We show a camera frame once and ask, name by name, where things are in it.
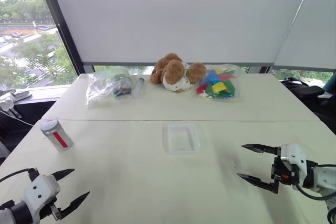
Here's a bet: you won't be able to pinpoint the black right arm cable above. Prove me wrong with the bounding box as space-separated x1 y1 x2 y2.
292 164 336 201

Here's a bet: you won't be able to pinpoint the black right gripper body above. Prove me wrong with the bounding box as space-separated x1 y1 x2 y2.
271 156 300 186

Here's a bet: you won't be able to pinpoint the brown teddy bear plush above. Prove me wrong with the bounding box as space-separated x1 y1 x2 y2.
149 52 207 93

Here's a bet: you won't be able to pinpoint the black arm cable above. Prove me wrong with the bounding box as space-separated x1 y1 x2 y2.
0 167 40 184
292 164 336 201

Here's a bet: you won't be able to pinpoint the clear crumpled plastic bag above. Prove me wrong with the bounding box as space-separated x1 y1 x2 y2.
85 66 132 107

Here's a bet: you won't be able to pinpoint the black chair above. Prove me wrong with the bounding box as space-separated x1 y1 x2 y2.
281 77 336 130

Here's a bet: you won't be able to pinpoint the clear plastic syringe tube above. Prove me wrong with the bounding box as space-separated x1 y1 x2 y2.
131 77 146 99

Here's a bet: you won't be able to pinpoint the large white roller blind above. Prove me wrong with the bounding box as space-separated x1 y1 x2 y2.
47 0 316 67

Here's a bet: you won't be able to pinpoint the clear jar with red label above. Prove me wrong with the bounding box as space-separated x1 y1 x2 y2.
43 124 74 153

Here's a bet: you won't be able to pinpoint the narrow white roller blind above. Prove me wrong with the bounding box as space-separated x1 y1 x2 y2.
274 0 336 71

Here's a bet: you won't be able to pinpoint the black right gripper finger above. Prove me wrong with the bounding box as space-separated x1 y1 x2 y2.
236 173 280 195
241 144 279 155

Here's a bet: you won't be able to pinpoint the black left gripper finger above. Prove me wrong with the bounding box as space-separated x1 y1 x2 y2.
60 191 90 219
51 168 76 182

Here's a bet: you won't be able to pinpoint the grey slippers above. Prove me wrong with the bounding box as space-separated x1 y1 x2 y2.
0 89 33 102

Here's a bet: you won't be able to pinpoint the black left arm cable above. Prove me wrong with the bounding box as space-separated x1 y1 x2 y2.
0 167 40 184

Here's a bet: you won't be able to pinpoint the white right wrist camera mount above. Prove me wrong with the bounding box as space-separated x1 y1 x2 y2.
277 144 308 183

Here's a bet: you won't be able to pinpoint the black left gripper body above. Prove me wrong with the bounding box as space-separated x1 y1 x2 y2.
39 196 65 221

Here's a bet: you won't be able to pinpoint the teal object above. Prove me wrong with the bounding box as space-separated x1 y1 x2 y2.
323 72 336 94

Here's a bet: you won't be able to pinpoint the clear rectangular plastic container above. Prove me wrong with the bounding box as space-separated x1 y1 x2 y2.
162 123 203 155

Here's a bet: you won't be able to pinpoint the white bottle cap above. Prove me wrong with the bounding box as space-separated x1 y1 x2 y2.
39 119 60 134

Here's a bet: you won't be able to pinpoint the white device on sill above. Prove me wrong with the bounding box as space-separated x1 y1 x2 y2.
0 94 17 113

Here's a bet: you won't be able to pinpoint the clear bag of coloured blocks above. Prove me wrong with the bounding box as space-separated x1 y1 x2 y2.
195 63 244 102

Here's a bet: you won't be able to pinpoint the black window frame post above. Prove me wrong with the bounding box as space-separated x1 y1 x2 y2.
35 0 86 76

